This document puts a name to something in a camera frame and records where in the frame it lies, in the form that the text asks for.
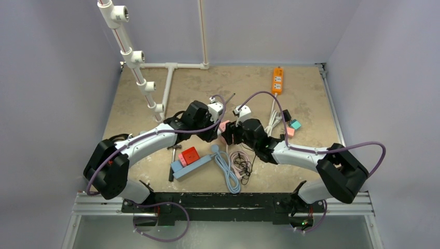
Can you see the black power adapter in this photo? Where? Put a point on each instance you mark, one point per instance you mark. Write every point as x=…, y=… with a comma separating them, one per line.
x=286, y=115

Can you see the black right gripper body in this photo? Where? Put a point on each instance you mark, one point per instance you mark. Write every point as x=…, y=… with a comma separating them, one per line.
x=234, y=129

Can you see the light blue power strip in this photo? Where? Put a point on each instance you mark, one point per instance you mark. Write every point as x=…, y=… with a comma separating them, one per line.
x=178, y=170

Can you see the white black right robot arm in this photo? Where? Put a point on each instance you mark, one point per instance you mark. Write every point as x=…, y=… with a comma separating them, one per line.
x=341, y=174

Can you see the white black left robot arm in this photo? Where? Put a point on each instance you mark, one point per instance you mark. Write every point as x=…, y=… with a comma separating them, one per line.
x=107, y=169

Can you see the small pink plug block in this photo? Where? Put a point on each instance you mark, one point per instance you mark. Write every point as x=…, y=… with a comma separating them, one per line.
x=182, y=160

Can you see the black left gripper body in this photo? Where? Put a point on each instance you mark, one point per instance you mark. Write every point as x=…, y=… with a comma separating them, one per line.
x=205, y=123

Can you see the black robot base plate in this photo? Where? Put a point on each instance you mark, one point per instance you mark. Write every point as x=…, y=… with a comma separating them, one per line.
x=277, y=208

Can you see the teal USB charger plug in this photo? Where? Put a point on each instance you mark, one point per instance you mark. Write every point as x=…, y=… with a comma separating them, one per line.
x=295, y=124

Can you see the black steel claw hammer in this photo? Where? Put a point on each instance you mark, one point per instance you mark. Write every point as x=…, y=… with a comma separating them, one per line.
x=171, y=172

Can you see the pink cube power socket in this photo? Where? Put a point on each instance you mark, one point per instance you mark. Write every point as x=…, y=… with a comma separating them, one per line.
x=221, y=129

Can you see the aluminium rail frame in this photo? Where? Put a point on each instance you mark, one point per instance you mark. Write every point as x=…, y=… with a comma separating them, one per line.
x=230, y=165

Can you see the salmon pink USB charger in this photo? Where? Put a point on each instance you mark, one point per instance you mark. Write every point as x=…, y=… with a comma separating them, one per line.
x=290, y=132

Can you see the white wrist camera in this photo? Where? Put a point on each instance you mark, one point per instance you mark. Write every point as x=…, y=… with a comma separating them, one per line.
x=215, y=109
x=242, y=114

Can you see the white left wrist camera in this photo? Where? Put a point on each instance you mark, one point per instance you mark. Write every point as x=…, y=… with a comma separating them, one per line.
x=215, y=109

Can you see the red cube socket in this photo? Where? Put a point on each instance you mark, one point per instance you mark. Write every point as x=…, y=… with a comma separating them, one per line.
x=191, y=155

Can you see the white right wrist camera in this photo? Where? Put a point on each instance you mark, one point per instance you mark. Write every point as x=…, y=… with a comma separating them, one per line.
x=242, y=114

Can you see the orange power strip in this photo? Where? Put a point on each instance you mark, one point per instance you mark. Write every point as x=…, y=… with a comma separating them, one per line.
x=277, y=81

